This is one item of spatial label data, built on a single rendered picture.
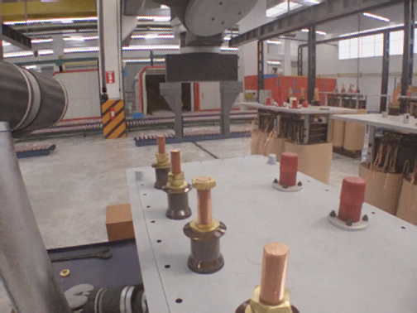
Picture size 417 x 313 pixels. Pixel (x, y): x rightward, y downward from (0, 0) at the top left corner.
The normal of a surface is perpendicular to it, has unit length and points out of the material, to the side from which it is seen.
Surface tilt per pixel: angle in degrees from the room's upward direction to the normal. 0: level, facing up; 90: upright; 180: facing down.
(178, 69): 90
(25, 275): 80
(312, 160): 90
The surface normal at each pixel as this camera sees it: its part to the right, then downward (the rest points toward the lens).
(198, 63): 0.18, 0.24
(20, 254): 0.66, 0.00
